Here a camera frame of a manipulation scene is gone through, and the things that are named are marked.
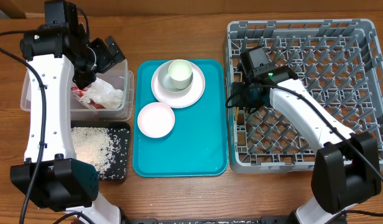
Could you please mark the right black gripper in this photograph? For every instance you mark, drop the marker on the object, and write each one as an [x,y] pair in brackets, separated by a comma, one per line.
[238,99]

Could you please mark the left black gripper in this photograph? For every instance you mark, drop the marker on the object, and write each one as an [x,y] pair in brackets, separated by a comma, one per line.
[107,58]

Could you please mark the white napkin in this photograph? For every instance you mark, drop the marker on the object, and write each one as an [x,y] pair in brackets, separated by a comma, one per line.
[101,95]

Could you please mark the red snack wrapper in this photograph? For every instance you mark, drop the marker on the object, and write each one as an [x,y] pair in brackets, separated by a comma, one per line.
[78,93]

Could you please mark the pale green cup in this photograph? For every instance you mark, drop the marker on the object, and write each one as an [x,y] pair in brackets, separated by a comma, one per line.
[180,72]

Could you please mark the small white dish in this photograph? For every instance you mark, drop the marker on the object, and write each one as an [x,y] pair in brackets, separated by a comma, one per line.
[156,120]

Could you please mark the grey shallow bowl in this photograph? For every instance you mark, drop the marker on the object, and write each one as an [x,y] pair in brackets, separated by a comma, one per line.
[171,85]

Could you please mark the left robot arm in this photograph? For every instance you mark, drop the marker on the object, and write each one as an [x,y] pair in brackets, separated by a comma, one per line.
[60,54]

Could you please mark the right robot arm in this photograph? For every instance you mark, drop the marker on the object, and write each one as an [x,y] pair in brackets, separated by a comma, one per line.
[346,170]

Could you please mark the grey plastic dishwasher rack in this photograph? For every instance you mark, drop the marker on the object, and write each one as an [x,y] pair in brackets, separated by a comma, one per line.
[339,62]

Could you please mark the clear plastic bin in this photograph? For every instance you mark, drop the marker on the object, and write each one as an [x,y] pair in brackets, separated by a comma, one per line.
[120,78]

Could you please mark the large white plate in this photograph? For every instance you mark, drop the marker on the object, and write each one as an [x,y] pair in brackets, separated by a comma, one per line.
[183,99]

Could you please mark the teal plastic serving tray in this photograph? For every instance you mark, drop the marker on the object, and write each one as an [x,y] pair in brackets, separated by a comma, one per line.
[198,143]

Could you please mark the black plastic tray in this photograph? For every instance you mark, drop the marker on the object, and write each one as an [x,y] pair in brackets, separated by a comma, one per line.
[120,149]

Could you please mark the spilled rice pile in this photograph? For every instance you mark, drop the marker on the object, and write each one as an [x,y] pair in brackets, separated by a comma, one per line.
[92,149]

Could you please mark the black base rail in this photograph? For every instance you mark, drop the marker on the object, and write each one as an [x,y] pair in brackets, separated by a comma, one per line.
[262,220]

